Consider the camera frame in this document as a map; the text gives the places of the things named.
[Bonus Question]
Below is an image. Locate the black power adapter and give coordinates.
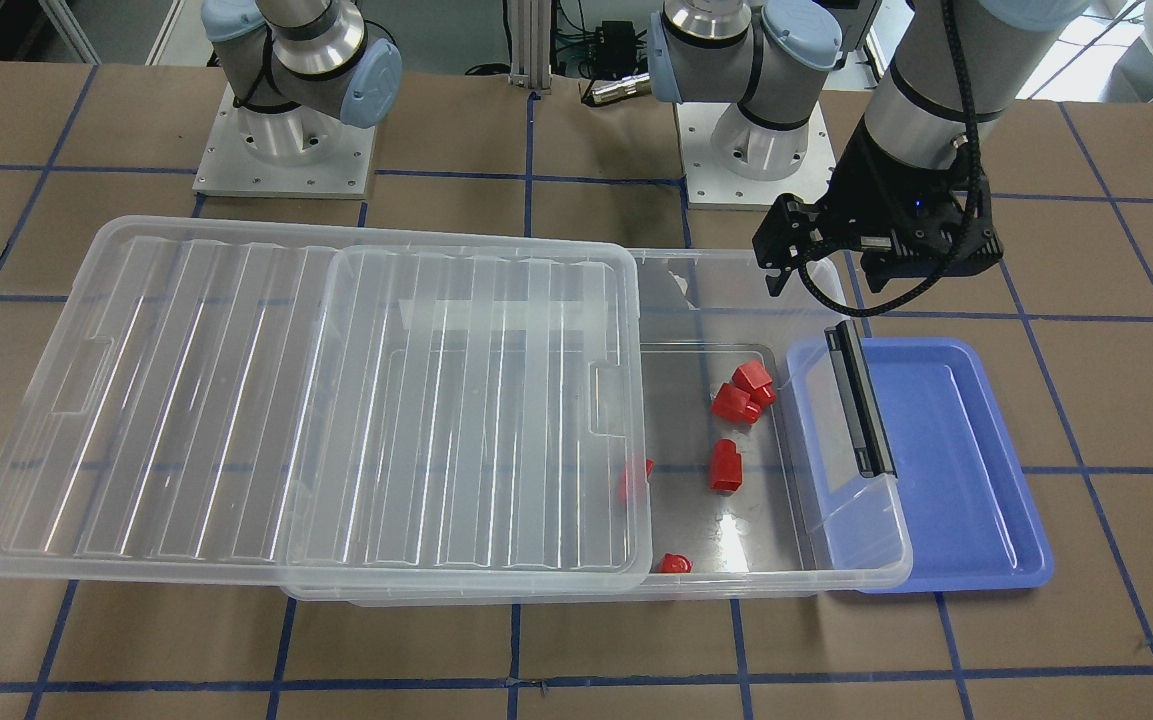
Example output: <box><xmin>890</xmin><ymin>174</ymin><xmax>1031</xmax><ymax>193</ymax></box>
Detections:
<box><xmin>591</xmin><ymin>20</ymin><xmax>636</xmax><ymax>78</ymax></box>

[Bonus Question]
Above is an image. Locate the black box latch handle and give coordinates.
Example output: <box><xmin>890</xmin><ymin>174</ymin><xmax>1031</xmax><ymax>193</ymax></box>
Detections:
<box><xmin>824</xmin><ymin>318</ymin><xmax>896</xmax><ymax>478</ymax></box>

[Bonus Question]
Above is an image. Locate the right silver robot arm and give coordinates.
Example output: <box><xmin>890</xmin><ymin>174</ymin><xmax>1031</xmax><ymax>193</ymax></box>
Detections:
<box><xmin>195</xmin><ymin>1</ymin><xmax>402</xmax><ymax>197</ymax></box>

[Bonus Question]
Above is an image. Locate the aluminium frame post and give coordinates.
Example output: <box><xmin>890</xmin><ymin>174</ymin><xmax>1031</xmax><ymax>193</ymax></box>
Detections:
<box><xmin>504</xmin><ymin>1</ymin><xmax>553</xmax><ymax>93</ymax></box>

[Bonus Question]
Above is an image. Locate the blue plastic tray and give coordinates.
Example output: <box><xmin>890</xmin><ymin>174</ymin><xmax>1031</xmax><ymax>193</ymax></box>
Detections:
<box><xmin>785</xmin><ymin>338</ymin><xmax>1053</xmax><ymax>594</ymax></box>

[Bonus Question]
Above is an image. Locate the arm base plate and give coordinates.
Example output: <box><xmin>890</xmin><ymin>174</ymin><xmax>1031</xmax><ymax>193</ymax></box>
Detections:
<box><xmin>193</xmin><ymin>87</ymin><xmax>376</xmax><ymax>200</ymax></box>
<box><xmin>676</xmin><ymin>102</ymin><xmax>835</xmax><ymax>211</ymax></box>

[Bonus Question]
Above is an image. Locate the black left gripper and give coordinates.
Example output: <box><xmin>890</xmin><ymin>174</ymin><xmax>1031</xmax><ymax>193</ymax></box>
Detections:
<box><xmin>753</xmin><ymin>122</ymin><xmax>1004</xmax><ymax>297</ymax></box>

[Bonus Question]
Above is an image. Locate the clear plastic box lid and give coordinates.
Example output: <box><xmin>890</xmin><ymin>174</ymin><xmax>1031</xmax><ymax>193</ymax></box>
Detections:
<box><xmin>0</xmin><ymin>217</ymin><xmax>627</xmax><ymax>585</ymax></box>

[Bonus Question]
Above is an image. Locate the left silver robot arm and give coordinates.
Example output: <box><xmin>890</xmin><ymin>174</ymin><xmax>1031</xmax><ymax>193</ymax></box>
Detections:
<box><xmin>646</xmin><ymin>1</ymin><xmax>1087</xmax><ymax>313</ymax></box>

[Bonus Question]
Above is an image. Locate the clear plastic storage box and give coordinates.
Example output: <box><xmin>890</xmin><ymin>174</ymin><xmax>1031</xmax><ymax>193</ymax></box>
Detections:
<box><xmin>281</xmin><ymin>247</ymin><xmax>913</xmax><ymax>603</ymax></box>

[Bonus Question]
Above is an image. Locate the red block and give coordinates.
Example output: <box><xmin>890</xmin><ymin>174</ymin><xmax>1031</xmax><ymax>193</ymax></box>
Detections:
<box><xmin>615</xmin><ymin>457</ymin><xmax>655</xmax><ymax>507</ymax></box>
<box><xmin>710</xmin><ymin>382</ymin><xmax>762</xmax><ymax>425</ymax></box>
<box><xmin>709</xmin><ymin>438</ymin><xmax>743</xmax><ymax>493</ymax></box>
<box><xmin>731</xmin><ymin>357</ymin><xmax>777</xmax><ymax>407</ymax></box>
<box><xmin>655</xmin><ymin>553</ymin><xmax>692</xmax><ymax>573</ymax></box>

